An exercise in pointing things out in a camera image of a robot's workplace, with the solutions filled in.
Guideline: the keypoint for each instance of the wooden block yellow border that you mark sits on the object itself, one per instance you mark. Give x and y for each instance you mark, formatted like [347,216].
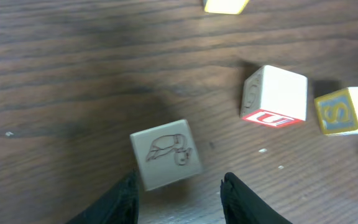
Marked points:
[225,6]

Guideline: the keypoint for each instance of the wooden block with turtle drawing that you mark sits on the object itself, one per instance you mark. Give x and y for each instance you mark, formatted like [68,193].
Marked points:
[166,154]

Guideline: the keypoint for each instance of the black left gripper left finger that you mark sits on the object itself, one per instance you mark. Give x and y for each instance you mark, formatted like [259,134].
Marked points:
[119,205]

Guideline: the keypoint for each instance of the wooden block red letter side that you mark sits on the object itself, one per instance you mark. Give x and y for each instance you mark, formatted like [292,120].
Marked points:
[274,97]

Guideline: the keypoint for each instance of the wooden block yellow S side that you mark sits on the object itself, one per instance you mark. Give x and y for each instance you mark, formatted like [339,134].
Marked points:
[338,112]

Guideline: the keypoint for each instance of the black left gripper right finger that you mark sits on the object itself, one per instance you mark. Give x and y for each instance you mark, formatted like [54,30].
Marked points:
[241,205]

